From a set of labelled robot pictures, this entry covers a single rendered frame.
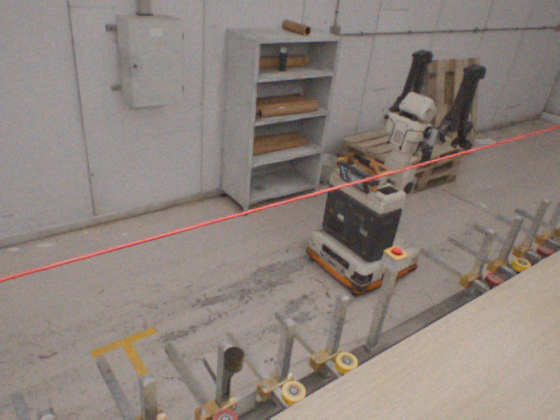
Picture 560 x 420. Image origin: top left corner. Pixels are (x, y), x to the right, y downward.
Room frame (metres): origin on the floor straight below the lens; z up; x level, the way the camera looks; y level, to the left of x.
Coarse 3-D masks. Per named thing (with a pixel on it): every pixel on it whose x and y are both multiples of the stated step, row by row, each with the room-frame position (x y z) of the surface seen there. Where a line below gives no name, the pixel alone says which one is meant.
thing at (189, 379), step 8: (168, 352) 1.21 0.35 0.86; (176, 352) 1.22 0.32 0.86; (176, 360) 1.18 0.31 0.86; (176, 368) 1.16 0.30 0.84; (184, 368) 1.15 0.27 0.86; (184, 376) 1.11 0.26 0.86; (192, 376) 1.12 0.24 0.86; (192, 384) 1.08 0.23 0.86; (192, 392) 1.07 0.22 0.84; (200, 392) 1.05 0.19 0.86; (200, 400) 1.02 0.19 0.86; (208, 400) 1.03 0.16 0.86
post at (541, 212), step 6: (546, 198) 2.31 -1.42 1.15; (540, 204) 2.30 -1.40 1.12; (546, 204) 2.28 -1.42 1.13; (540, 210) 2.29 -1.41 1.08; (546, 210) 2.29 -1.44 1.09; (534, 216) 2.30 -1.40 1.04; (540, 216) 2.28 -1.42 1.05; (534, 222) 2.29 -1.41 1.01; (540, 222) 2.29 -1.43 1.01; (534, 228) 2.28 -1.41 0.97; (528, 234) 2.30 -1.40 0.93; (534, 234) 2.28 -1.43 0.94; (528, 240) 2.29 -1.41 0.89; (528, 246) 2.28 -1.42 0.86
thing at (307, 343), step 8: (280, 312) 1.54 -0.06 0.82; (280, 320) 1.51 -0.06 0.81; (296, 328) 1.45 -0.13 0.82; (296, 336) 1.42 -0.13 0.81; (304, 336) 1.41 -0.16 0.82; (304, 344) 1.38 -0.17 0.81; (312, 344) 1.37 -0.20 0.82; (312, 352) 1.34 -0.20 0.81; (328, 368) 1.27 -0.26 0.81; (336, 376) 1.23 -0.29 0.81
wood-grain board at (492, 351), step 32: (512, 288) 1.80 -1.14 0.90; (544, 288) 1.83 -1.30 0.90; (448, 320) 1.52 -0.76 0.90; (480, 320) 1.54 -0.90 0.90; (512, 320) 1.57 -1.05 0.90; (544, 320) 1.59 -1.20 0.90; (384, 352) 1.30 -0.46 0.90; (416, 352) 1.31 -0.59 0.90; (448, 352) 1.33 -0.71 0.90; (480, 352) 1.36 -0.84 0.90; (512, 352) 1.38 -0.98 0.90; (544, 352) 1.40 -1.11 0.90; (352, 384) 1.13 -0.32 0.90; (384, 384) 1.14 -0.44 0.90; (416, 384) 1.16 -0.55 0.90; (448, 384) 1.18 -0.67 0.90; (480, 384) 1.20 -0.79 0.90; (512, 384) 1.21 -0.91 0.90; (544, 384) 1.23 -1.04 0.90; (288, 416) 0.97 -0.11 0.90; (320, 416) 0.98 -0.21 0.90; (352, 416) 1.00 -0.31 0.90; (384, 416) 1.01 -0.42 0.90; (416, 416) 1.03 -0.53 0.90; (448, 416) 1.04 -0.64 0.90; (480, 416) 1.06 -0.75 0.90; (512, 416) 1.07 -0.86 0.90; (544, 416) 1.09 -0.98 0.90
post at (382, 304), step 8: (384, 280) 1.50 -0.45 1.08; (392, 280) 1.49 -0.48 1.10; (384, 288) 1.49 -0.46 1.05; (392, 288) 1.50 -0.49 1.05; (384, 296) 1.49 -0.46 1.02; (376, 304) 1.51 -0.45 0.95; (384, 304) 1.49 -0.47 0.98; (376, 312) 1.50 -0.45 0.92; (384, 312) 1.50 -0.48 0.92; (376, 320) 1.49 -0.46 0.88; (376, 328) 1.48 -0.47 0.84; (368, 336) 1.51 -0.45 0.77; (376, 336) 1.49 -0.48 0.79; (368, 344) 1.50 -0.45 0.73; (376, 344) 1.50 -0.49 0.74; (368, 352) 1.48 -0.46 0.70
